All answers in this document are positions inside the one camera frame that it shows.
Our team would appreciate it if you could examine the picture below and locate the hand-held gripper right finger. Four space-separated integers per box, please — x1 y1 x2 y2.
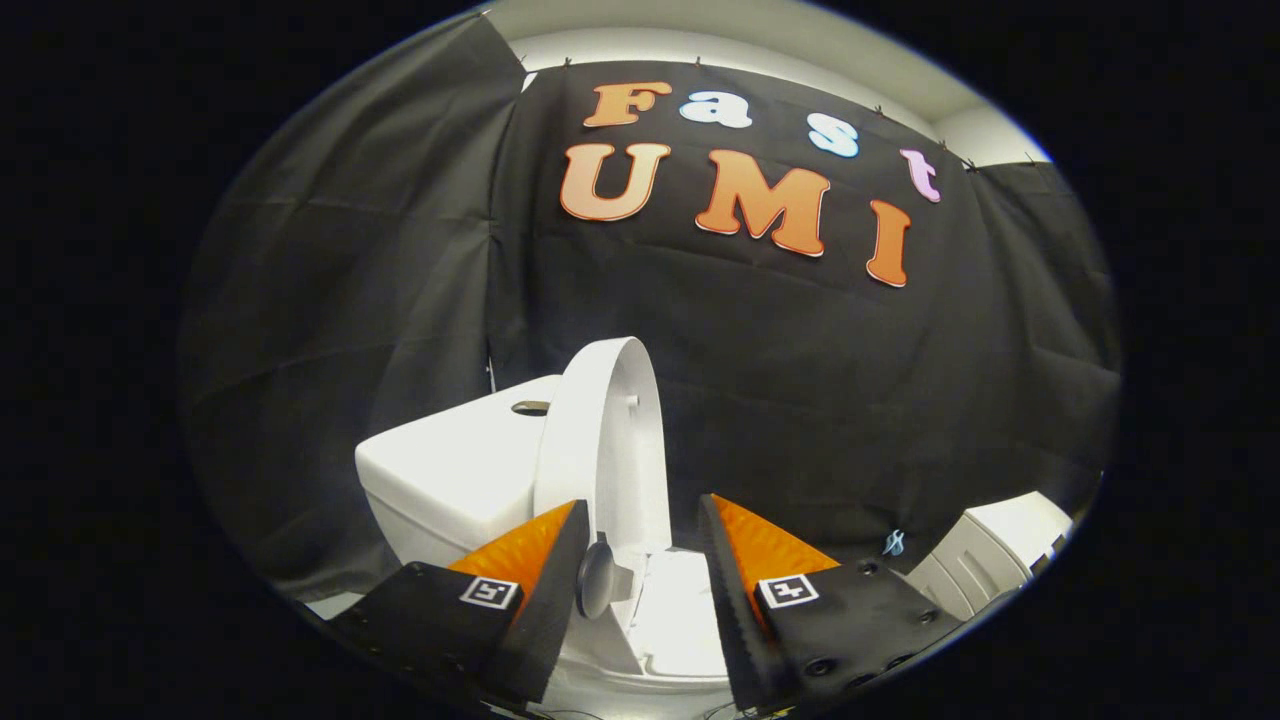
697 493 963 713

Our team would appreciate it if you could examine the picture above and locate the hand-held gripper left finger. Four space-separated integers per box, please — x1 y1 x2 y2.
330 500 591 706

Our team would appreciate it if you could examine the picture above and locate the white toilet lid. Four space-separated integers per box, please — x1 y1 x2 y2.
533 337 674 622

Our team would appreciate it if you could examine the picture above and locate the white toilet seat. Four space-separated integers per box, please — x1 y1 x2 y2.
620 548 733 683

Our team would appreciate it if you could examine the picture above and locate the white toilet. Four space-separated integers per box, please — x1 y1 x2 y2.
355 375 743 713

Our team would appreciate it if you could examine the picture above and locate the white drawer cabinet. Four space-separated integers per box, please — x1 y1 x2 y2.
905 492 1077 622

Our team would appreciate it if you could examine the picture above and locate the black backdrop cloth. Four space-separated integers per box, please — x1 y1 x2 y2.
180 15 1122 603

